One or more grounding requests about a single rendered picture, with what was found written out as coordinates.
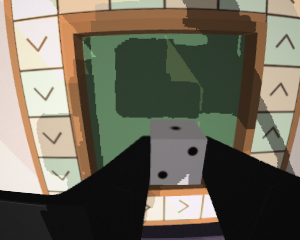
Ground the grey die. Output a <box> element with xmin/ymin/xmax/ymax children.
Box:
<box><xmin>150</xmin><ymin>119</ymin><xmax>207</xmax><ymax>185</ymax></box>

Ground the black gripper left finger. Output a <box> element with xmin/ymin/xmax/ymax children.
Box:
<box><xmin>0</xmin><ymin>136</ymin><xmax>151</xmax><ymax>240</ymax></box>

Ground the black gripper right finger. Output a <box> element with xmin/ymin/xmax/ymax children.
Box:
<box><xmin>202</xmin><ymin>136</ymin><xmax>300</xmax><ymax>240</ymax></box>

